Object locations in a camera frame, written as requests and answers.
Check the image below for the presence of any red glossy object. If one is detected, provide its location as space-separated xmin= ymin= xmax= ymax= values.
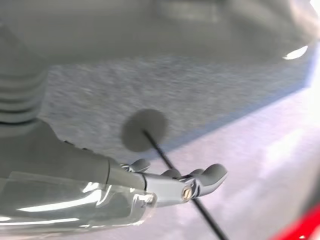
xmin=271 ymin=204 xmax=320 ymax=240

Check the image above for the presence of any black round base stand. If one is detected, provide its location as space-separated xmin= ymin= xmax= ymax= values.
xmin=121 ymin=108 xmax=229 ymax=240

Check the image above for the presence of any dark blue carpet mat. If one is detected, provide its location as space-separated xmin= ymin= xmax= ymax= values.
xmin=38 ymin=41 xmax=320 ymax=163

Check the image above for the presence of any grey robot body shell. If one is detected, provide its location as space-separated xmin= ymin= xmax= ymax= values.
xmin=0 ymin=0 xmax=320 ymax=65

